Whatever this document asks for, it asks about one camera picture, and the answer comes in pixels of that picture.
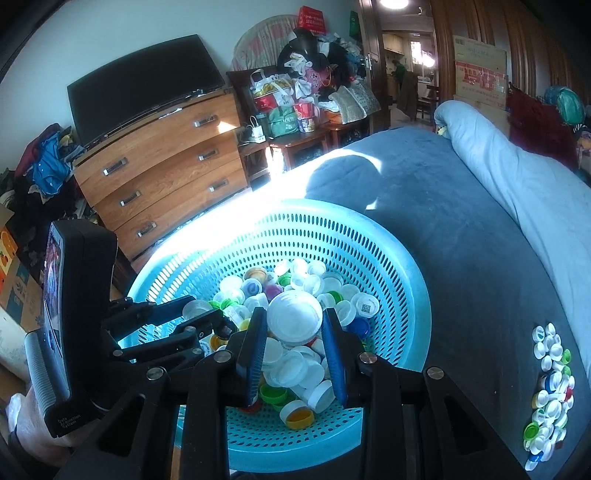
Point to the light blue blanket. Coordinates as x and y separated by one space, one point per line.
517 184

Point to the white power strip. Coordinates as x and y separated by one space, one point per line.
254 134

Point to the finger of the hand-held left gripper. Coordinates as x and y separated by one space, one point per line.
143 311
175 344

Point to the wooden dresser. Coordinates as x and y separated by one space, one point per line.
161 161

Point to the green bag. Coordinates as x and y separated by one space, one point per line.
282 122

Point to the printed cardboard box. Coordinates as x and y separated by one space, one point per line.
18 286

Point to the red box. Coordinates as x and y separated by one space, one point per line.
312 19

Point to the dark red blanket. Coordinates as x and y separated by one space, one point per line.
540 124

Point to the teal green bundle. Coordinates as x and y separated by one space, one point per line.
565 104

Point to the blue and dark clothes heap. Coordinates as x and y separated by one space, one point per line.
46 166

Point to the wooden wardrobe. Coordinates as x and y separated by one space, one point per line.
531 55

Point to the dark wooden door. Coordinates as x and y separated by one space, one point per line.
371 46

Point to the red and white bucket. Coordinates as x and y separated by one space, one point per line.
307 117

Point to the plain cardboard box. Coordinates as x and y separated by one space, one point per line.
478 101
480 48

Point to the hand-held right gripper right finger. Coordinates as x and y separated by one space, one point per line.
334 364

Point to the green hanging ornament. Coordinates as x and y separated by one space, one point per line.
354 23

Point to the large heap of bottle caps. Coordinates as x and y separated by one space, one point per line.
295 369

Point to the red-printed cardboard box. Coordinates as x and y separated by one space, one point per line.
480 78

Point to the black clothes pile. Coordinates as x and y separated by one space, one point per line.
318 55

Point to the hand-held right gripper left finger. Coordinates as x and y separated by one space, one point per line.
251 360

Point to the woven mesh bag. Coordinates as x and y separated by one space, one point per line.
355 104

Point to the person's left hand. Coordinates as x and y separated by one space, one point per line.
34 429

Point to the large white plastic lid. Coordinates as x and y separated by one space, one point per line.
294 316

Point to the dark wooden side table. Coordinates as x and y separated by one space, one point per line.
304 147

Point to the round patterned cushion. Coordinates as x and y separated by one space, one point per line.
258 44

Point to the small group of bottle caps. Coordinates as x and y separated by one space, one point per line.
551 397

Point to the wooden chair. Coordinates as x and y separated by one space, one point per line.
427 104

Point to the black television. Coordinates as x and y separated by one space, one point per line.
138 87

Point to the ceiling lamp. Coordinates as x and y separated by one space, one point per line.
393 2

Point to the mixed colourful clothes heap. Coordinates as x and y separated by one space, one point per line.
584 143

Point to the white tote bag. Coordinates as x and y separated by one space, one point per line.
272 90

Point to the teal perforated plastic basket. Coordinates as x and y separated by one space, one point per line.
369 258

